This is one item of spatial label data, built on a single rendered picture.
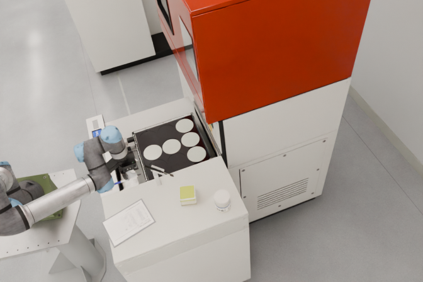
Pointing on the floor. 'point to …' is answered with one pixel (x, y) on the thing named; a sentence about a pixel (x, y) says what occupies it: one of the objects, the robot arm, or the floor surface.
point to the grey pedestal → (74, 260)
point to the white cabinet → (203, 263)
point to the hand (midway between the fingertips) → (126, 177)
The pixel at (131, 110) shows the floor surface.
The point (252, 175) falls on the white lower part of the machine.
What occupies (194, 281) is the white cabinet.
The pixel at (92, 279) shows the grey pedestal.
